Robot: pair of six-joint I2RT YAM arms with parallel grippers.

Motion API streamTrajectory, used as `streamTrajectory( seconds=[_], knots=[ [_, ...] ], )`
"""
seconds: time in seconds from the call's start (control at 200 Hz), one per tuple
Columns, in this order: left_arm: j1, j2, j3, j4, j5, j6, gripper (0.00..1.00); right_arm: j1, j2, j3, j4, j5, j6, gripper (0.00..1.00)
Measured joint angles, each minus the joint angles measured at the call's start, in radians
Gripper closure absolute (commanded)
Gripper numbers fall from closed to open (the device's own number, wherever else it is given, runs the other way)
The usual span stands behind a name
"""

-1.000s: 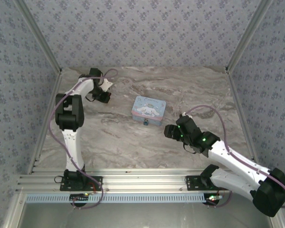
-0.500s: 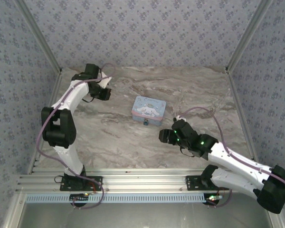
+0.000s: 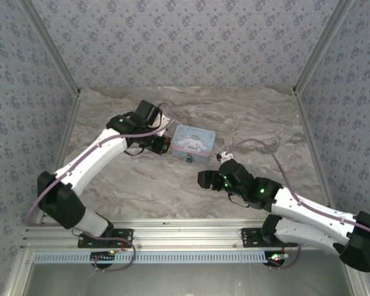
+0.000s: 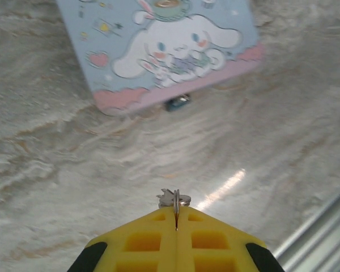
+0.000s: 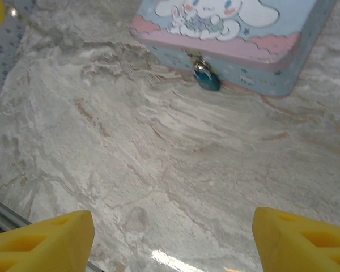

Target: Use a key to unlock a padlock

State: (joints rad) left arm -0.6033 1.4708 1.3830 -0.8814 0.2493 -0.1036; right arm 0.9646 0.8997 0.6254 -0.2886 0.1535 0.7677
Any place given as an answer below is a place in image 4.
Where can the aluminium table edge rail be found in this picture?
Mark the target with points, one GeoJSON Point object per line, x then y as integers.
{"type": "Point", "coordinates": [320, 241]}

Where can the blue pink cartoon tin box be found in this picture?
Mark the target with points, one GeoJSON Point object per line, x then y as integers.
{"type": "Point", "coordinates": [147, 54]}

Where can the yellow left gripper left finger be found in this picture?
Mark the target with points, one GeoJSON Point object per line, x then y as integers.
{"type": "Point", "coordinates": [147, 226]}

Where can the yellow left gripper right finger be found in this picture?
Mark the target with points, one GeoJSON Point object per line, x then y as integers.
{"type": "Point", "coordinates": [209, 226]}

